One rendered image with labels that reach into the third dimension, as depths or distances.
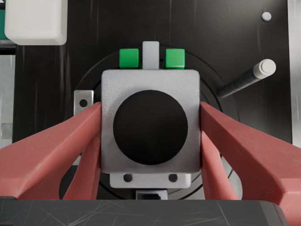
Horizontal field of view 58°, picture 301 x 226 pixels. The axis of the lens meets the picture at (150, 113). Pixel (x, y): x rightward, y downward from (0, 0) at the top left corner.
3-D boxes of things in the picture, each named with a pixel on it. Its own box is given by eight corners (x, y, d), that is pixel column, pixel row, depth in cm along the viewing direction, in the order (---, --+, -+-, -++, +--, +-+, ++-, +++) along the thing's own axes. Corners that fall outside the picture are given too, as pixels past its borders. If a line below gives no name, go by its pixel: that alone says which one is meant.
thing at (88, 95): (97, 118, 21) (93, 116, 20) (78, 118, 21) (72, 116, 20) (97, 92, 21) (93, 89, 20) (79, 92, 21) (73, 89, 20)
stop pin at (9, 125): (33, 138, 28) (13, 139, 24) (21, 137, 28) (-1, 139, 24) (33, 124, 28) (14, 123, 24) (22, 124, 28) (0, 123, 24)
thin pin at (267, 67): (227, 97, 21) (277, 75, 13) (217, 97, 21) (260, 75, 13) (227, 87, 21) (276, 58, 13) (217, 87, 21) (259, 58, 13)
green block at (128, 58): (141, 82, 21) (139, 67, 16) (126, 82, 21) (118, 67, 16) (141, 67, 21) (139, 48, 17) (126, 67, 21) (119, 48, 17)
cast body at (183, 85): (184, 179, 17) (207, 210, 10) (116, 179, 17) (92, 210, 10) (183, 50, 18) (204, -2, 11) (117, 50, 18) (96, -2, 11)
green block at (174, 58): (177, 82, 21) (185, 67, 16) (162, 82, 21) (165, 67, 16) (177, 67, 21) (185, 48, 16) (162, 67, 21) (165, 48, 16)
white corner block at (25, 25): (73, 52, 26) (58, 36, 22) (25, 52, 26) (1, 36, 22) (74, 4, 26) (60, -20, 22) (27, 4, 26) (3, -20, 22)
